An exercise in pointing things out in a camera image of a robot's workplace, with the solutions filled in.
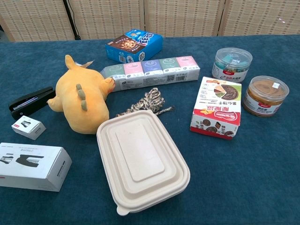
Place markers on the yellow dinosaur plush toy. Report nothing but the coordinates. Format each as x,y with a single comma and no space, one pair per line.
86,114

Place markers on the pastel tissue multipack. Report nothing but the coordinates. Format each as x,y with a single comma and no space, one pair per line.
152,72

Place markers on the beige lidded food container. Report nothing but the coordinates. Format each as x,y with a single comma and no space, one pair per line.
140,159

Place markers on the red white snack box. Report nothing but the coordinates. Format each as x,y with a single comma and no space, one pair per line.
218,110

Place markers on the blue cookie box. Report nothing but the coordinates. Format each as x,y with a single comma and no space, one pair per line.
131,47

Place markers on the clear jar of binder clips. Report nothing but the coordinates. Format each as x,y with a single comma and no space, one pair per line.
232,65

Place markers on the bamboo folding screen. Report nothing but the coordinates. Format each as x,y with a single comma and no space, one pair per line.
182,16

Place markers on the blue table cloth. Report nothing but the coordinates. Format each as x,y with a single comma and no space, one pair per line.
234,175

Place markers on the clear jar of rubber bands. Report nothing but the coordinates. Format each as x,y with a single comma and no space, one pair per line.
264,96

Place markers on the black stapler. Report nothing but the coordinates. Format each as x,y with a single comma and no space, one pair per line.
30,103

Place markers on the black tripod stand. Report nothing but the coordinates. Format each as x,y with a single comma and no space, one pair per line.
71,21

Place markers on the small white staples box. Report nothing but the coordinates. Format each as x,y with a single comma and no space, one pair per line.
28,127

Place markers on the white stapler packaging box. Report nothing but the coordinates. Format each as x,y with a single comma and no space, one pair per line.
30,168

